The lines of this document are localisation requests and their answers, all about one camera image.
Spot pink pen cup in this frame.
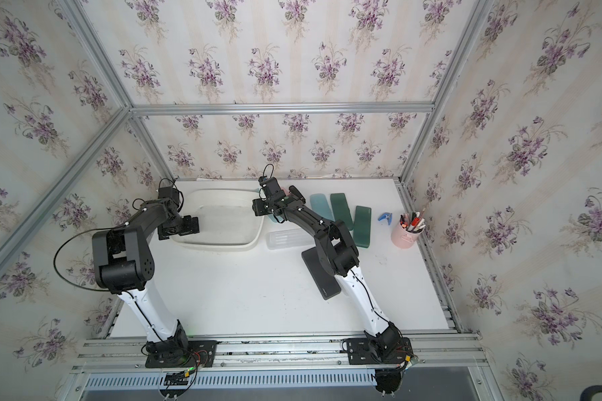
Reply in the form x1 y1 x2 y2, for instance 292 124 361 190
391 223 420 249

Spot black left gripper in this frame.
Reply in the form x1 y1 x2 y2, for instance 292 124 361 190
156 214 198 242

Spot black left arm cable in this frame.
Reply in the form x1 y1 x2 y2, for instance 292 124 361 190
53 227 111 292

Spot dark green pencil case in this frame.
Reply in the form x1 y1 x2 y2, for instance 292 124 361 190
352 206 372 248
330 193 354 231

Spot teal pencil case right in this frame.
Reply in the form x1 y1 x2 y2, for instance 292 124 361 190
309 194 334 221

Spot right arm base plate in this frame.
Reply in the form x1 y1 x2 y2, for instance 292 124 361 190
341 337 415 365

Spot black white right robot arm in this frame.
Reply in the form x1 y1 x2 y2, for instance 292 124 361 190
253 178 412 364

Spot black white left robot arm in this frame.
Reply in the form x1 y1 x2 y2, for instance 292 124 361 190
92 185 200 355

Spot pens in cup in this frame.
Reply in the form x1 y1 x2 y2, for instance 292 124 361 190
399 210 426 234

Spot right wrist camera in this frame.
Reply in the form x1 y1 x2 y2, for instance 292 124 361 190
259 175 280 196

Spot black pencil case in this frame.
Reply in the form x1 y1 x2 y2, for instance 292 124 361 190
301 247 341 301

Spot white plastic storage box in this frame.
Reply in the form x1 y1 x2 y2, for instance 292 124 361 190
171 189 264 252

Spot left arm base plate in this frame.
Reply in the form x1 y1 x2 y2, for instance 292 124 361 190
141 340 218 369

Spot blue staple remover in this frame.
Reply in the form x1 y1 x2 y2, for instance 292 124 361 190
377 212 393 226

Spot ribbed clear pencil case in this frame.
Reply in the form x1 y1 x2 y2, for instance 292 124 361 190
266 229 315 251

